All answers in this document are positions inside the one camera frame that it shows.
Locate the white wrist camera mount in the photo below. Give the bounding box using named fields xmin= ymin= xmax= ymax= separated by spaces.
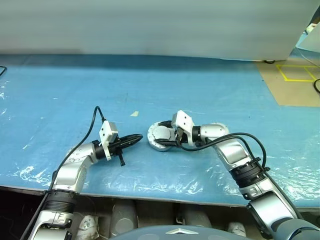
xmin=171 ymin=109 xmax=195 ymax=146
xmin=99 ymin=120 xmax=119 ymax=161

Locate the brown cardboard sheet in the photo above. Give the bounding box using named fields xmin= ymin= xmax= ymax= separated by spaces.
xmin=255 ymin=56 xmax=320 ymax=107

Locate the silver motor stator base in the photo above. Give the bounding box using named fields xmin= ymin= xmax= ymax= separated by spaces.
xmin=146 ymin=121 xmax=179 ymax=152

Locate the blue plastic table cover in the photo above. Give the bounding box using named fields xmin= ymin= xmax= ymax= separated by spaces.
xmin=0 ymin=53 xmax=320 ymax=209

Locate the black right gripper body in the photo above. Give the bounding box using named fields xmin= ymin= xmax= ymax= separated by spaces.
xmin=174 ymin=126 xmax=190 ymax=149

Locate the grey robot leg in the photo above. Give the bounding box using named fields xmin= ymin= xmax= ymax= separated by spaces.
xmin=110 ymin=201 xmax=139 ymax=236
xmin=174 ymin=204 xmax=213 ymax=229

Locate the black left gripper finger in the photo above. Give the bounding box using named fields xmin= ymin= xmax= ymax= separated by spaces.
xmin=122 ymin=139 xmax=142 ymax=149
xmin=120 ymin=134 xmax=144 ymax=144

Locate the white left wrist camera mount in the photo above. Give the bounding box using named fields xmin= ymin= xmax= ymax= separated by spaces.
xmin=99 ymin=120 xmax=119 ymax=161

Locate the white power adapter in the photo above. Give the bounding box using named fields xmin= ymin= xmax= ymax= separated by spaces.
xmin=306 ymin=21 xmax=320 ymax=33

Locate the white robot foot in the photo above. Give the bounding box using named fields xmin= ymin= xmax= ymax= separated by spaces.
xmin=226 ymin=220 xmax=247 ymax=237
xmin=76 ymin=213 xmax=100 ymax=240

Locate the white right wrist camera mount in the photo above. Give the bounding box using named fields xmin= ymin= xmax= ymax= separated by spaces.
xmin=171 ymin=109 xmax=195 ymax=146

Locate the grey robot torso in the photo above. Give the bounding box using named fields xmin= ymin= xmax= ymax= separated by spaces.
xmin=112 ymin=224 xmax=221 ymax=240

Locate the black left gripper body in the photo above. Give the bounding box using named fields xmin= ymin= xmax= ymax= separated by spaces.
xmin=107 ymin=139 xmax=126 ymax=167

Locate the white foam backdrop board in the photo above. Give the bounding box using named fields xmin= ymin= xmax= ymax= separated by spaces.
xmin=0 ymin=0 xmax=319 ymax=62

